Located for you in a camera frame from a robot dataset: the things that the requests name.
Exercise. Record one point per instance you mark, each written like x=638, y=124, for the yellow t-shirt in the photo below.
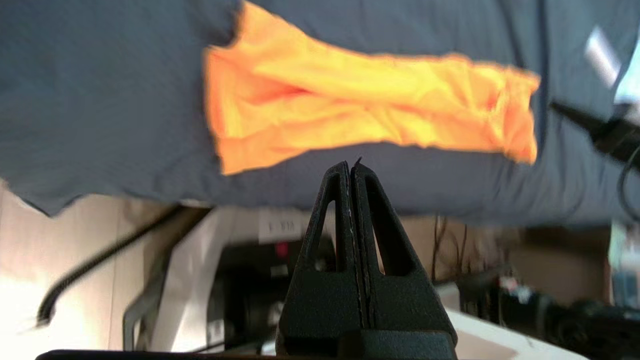
x=350, y=100

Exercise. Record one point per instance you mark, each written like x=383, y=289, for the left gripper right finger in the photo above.
x=400, y=305

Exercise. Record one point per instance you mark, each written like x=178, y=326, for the blue bed sheet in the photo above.
x=100, y=100

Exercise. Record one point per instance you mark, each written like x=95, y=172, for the robot torso and base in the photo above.
x=200, y=280

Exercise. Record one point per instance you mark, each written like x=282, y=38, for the white foam tray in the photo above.
x=500, y=340

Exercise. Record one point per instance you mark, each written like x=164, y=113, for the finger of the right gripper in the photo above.
x=590, y=127
x=587, y=117

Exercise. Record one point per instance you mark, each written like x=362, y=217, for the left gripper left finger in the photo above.
x=320, y=300

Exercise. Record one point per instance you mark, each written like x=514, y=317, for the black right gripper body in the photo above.
x=622, y=142

